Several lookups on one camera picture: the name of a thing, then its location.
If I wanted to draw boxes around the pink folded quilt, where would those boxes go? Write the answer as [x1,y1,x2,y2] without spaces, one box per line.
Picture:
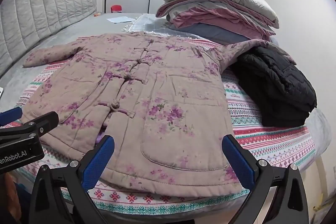
[155,0,277,42]

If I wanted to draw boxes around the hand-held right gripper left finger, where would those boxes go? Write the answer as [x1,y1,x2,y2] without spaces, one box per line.
[28,135,116,224]

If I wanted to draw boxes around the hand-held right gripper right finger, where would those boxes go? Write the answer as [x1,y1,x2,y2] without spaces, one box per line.
[222,134,314,224]

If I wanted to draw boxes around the floral padded jacket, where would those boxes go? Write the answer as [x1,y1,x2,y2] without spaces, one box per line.
[20,31,298,199]

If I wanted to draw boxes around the grey quilted headboard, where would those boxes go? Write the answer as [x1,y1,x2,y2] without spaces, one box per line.
[0,0,98,77]

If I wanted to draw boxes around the white paper sheet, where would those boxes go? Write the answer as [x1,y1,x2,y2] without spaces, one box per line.
[106,16,136,23]

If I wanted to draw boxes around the blue-grey folded quilt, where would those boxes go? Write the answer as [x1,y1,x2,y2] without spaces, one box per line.
[168,22,264,46]

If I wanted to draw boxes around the black down jacket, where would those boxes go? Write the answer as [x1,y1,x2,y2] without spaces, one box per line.
[230,46,318,127]

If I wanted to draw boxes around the grey bed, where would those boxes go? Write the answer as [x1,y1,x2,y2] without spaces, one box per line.
[0,12,332,182]

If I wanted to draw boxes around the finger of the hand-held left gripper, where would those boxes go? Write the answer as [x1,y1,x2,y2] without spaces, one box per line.
[0,107,23,127]
[0,111,59,146]

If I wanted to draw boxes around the patterned striped blanket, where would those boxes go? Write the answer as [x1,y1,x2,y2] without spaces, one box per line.
[15,35,317,217]

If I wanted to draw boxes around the white lace cloth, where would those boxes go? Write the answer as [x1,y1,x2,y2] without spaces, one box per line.
[122,13,210,42]

